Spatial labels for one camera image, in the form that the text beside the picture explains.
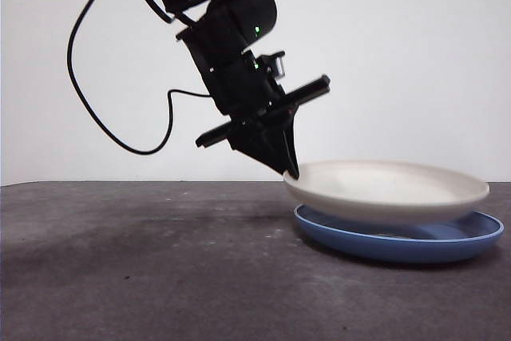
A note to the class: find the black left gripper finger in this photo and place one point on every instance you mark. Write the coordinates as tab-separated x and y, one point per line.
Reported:
292	149
263	145

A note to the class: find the white round plate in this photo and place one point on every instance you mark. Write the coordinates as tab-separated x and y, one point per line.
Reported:
383	193

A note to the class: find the blue round plate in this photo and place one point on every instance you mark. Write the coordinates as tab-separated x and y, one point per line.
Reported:
399	251

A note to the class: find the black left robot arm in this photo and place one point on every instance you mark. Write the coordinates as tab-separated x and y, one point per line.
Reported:
223	25

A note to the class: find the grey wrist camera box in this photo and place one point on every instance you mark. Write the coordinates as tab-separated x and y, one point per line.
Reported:
275	65

